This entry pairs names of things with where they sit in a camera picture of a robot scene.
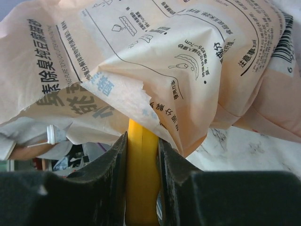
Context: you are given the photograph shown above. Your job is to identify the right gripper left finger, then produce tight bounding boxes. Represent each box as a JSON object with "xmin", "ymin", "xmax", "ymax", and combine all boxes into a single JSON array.
[{"xmin": 0, "ymin": 134, "xmax": 127, "ymax": 226}]

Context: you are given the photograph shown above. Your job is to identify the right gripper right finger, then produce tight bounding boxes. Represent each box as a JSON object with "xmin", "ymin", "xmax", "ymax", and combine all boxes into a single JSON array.
[{"xmin": 158, "ymin": 140, "xmax": 301, "ymax": 226}]

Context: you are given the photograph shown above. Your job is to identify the yellow litter scoop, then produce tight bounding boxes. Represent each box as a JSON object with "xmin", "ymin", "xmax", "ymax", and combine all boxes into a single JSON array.
[{"xmin": 125, "ymin": 119, "xmax": 160, "ymax": 226}]

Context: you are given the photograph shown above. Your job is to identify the pink cat litter bag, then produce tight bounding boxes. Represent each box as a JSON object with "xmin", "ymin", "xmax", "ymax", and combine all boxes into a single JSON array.
[{"xmin": 0, "ymin": 0, "xmax": 301, "ymax": 156}]

